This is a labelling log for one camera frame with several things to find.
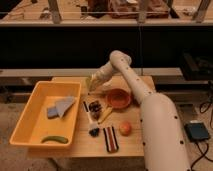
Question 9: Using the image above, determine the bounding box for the black foot pedal box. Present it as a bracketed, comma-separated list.
[184, 122, 210, 142]

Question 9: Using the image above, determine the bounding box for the green cucumber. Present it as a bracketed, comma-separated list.
[41, 136, 69, 144]

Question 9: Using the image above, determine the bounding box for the striped dark sponge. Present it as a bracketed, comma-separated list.
[103, 126, 119, 153]

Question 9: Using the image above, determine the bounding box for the dark grape bunch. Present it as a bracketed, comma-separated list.
[89, 100, 102, 120]

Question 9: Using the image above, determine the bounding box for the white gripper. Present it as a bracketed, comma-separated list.
[86, 62, 115, 91]

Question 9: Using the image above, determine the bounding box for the yellow plastic bin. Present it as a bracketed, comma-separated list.
[10, 81, 81, 149]

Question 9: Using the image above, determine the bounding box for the orange fruit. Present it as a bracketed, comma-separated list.
[119, 121, 132, 136]

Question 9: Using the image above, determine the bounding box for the orange bowl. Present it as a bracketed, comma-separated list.
[106, 88, 131, 109]

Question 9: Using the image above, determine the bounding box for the grey cloth piece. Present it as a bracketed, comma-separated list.
[55, 96, 75, 118]

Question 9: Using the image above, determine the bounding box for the blue sponge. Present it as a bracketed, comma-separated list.
[47, 107, 58, 119]

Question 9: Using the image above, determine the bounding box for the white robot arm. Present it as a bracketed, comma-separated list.
[88, 50, 191, 171]

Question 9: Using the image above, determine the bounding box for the wooden table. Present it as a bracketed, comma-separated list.
[27, 76, 158, 159]

